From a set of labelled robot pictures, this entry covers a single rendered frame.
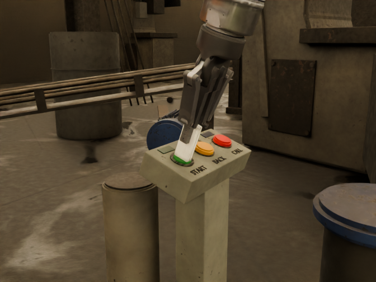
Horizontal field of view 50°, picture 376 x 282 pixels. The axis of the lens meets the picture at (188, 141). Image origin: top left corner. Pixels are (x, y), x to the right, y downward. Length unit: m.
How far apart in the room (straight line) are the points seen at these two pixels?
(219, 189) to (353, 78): 1.89
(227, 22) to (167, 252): 1.18
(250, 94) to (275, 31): 0.48
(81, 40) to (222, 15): 2.80
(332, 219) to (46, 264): 1.08
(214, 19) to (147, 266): 0.54
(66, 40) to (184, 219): 2.74
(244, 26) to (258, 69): 2.32
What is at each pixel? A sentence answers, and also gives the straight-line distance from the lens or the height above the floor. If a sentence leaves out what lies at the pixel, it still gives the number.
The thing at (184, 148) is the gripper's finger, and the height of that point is 0.62.
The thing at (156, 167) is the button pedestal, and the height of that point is 0.59.
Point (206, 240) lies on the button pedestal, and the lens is 0.80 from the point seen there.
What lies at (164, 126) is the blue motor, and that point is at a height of 0.30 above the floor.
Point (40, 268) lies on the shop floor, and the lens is 1.63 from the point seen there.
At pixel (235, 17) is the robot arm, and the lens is 0.61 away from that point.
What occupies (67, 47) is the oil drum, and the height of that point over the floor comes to 0.76.
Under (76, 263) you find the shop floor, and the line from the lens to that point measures 1.62.
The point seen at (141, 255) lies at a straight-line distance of 0.89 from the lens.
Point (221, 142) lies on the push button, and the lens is 0.84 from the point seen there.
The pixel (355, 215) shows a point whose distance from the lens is 0.99.
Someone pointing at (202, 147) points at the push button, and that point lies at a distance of 0.78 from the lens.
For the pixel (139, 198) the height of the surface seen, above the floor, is 0.50.
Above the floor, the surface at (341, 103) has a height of 0.44.
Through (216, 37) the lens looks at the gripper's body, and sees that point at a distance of 0.62.
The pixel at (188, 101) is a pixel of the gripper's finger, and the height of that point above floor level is 0.72.
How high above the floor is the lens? 0.81
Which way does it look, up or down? 14 degrees down
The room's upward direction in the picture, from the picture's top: straight up
